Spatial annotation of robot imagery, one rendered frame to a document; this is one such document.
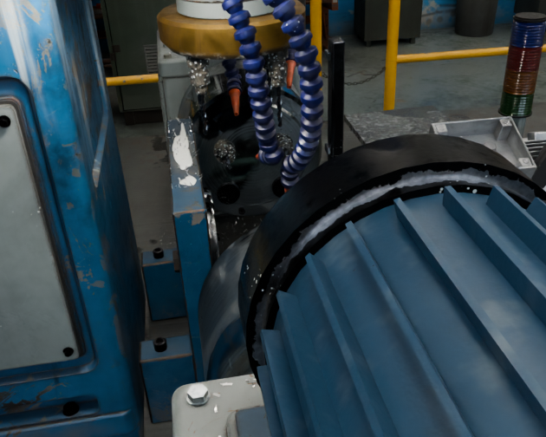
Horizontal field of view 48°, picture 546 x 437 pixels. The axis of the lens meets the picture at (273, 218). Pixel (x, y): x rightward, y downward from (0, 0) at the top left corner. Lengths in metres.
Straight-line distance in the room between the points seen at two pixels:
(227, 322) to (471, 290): 0.38
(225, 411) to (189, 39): 0.43
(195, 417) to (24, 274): 0.34
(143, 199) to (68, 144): 0.86
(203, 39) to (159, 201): 0.81
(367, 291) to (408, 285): 0.02
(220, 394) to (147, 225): 0.96
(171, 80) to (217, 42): 0.56
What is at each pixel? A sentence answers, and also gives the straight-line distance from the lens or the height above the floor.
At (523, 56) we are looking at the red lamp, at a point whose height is 1.15.
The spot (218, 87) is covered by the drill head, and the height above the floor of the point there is 1.16.
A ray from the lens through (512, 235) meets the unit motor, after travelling 0.27.
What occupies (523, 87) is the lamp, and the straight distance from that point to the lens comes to 1.29.
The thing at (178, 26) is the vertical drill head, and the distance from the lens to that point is 0.73.
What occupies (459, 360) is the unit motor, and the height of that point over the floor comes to 1.35.
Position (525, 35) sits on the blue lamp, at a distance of 1.26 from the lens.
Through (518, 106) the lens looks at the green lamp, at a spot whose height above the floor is 1.05.
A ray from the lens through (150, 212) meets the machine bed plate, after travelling 1.44.
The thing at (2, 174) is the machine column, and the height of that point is 1.23.
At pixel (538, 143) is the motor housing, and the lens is 1.01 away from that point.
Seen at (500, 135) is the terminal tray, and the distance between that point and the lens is 0.97.
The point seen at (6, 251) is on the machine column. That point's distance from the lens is 0.71.
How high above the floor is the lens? 1.49
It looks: 30 degrees down
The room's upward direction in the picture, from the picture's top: 3 degrees counter-clockwise
